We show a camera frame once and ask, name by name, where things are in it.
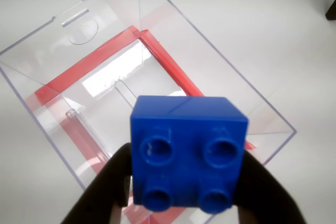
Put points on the black blurry object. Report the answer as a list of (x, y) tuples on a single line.
[(331, 10)]

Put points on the transparent plastic box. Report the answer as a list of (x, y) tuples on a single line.
[(210, 64)]

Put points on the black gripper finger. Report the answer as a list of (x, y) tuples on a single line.
[(105, 190), (262, 195)]

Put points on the blue lego brick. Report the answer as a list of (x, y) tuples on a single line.
[(189, 142)]

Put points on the red tape frame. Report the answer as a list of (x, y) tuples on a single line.
[(168, 61)]

